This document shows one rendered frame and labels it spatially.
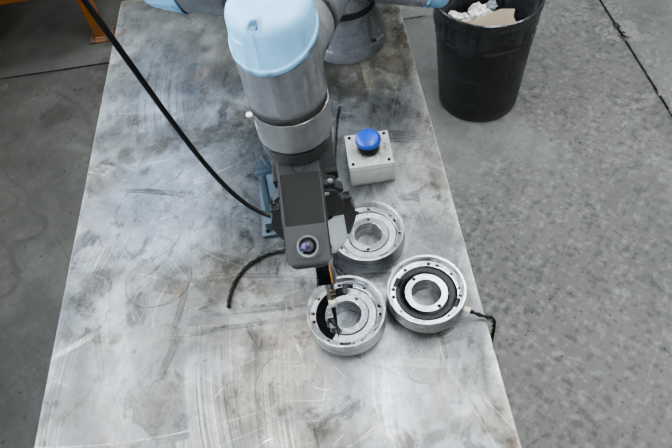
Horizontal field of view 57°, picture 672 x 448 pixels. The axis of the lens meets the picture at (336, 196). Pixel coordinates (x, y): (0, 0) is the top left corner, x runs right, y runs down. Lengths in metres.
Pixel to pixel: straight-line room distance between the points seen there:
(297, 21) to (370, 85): 0.65
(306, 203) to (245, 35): 0.19
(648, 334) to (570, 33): 1.24
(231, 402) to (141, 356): 0.15
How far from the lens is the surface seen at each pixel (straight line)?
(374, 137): 0.95
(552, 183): 2.05
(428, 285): 0.87
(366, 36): 1.18
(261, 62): 0.51
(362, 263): 0.86
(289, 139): 0.57
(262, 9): 0.51
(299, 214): 0.61
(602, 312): 1.83
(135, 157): 1.13
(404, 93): 1.12
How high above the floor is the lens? 1.57
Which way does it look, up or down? 52 degrees down
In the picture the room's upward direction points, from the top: 10 degrees counter-clockwise
